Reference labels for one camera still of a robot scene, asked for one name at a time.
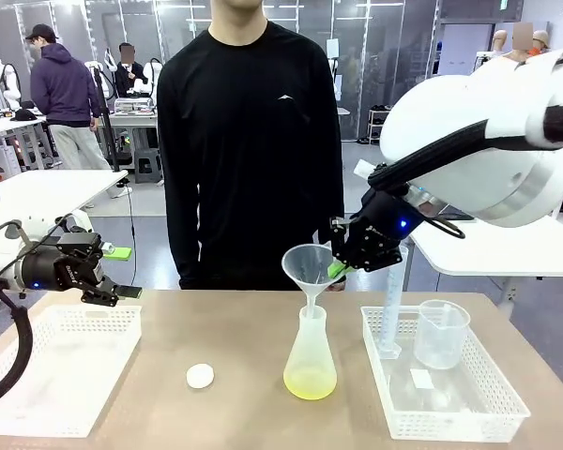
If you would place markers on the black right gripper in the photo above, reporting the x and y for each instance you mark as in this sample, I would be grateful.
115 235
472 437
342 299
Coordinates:
380 234

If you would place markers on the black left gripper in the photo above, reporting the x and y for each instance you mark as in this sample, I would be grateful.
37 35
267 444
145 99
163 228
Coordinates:
61 267

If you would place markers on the translucent plastic funnel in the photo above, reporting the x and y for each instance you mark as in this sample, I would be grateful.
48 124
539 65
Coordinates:
307 269

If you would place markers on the translucent plastic graduated cylinder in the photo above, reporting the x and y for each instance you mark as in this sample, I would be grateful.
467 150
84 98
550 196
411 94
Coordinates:
394 304

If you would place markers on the clear plastic measuring beaker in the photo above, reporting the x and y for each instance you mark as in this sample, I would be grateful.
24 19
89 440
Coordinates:
441 337

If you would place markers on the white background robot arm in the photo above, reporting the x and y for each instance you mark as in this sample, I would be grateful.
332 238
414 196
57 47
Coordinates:
7 82
151 79

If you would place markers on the person's right forearm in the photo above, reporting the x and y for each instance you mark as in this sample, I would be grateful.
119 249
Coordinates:
185 234

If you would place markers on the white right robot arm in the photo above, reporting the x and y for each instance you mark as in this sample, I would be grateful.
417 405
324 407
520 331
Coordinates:
474 140

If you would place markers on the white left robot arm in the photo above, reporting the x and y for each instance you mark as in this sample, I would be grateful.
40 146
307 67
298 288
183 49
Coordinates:
0 265

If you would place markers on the person's left forearm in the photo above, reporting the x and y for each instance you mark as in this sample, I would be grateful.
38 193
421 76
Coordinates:
330 201

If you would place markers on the white perforated plastic basket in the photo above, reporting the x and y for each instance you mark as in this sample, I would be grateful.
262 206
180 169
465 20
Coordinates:
56 365
450 422

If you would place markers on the white side table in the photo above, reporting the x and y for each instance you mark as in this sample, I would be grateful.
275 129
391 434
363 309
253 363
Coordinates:
42 187

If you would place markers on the grey plastic stool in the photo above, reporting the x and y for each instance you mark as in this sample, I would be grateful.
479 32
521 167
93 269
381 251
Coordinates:
147 164

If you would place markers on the translucent plastic conical flask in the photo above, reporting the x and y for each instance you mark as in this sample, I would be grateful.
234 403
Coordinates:
309 375

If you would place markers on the round white flask cap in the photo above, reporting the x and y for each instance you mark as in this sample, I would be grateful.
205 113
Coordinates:
200 376

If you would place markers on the white shoe rack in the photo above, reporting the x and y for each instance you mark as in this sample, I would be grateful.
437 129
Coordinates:
377 124

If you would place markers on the person in black shirt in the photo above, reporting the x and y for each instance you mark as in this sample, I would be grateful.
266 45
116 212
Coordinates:
251 140

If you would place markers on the white paper label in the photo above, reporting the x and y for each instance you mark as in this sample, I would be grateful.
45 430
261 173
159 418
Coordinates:
422 379

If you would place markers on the black tripod stand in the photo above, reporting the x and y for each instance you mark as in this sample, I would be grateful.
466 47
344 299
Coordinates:
108 122

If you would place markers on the large white work table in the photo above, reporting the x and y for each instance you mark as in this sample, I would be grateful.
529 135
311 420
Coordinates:
497 253

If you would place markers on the background table with trays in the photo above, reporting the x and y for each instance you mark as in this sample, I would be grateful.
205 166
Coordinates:
131 115

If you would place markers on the white background table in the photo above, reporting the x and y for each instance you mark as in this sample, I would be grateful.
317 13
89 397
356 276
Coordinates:
9 125

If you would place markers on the black cap on table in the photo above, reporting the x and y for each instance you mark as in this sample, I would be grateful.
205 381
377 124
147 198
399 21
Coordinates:
24 114

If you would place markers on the person in cap and hoodie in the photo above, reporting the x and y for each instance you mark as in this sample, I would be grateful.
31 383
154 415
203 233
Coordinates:
63 89

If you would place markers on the seated person in dark suit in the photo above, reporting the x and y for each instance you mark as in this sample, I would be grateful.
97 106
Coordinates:
130 72

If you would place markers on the pale mannequin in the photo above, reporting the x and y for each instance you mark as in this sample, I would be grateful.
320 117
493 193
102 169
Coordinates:
499 42

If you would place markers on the beige mannequin torso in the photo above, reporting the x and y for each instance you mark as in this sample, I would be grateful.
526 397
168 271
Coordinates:
521 42

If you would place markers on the mannequin with hat orange shirt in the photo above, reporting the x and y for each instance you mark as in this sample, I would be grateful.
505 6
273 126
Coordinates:
540 41

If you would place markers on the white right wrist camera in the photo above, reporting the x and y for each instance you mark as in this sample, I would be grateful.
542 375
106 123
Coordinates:
363 169

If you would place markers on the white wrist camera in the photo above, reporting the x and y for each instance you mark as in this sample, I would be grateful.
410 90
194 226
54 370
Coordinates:
35 227
363 169

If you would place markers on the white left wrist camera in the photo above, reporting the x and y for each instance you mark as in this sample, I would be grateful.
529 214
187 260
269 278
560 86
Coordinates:
35 227

